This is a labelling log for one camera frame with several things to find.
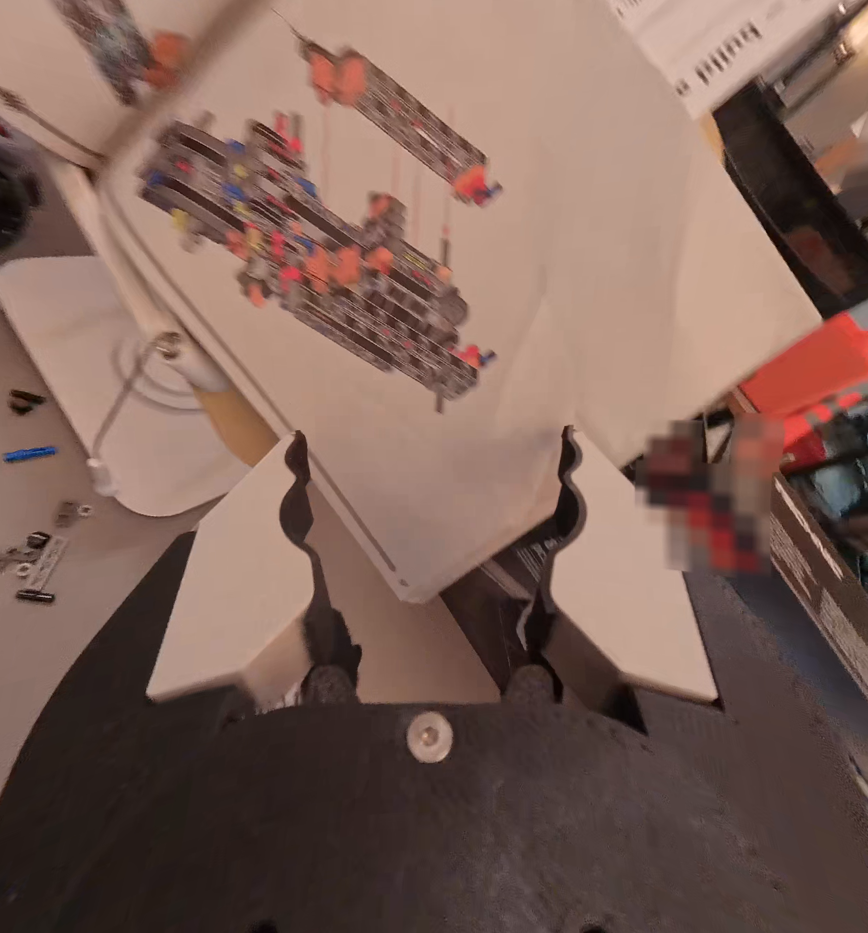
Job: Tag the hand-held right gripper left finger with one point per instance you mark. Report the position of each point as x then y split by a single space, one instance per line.
230 583

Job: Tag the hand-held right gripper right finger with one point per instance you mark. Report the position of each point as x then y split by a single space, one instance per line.
623 583

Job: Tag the white lego instruction booklet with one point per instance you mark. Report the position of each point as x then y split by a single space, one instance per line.
587 255

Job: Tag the grey lego piece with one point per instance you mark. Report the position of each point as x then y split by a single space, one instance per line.
73 512

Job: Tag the black lego pin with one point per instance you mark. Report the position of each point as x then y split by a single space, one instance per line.
37 597
26 399

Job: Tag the blue lego pin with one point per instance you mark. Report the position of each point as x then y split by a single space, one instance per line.
29 453

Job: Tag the black printed box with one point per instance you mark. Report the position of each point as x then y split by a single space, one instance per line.
496 598

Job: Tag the brown cardboard box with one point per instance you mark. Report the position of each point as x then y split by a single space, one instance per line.
835 598

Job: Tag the orange box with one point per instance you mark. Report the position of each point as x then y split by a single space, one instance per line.
806 372

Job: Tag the white lamp stand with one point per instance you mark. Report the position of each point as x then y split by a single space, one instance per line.
62 328

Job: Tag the white printed box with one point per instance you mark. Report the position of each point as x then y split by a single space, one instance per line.
704 51

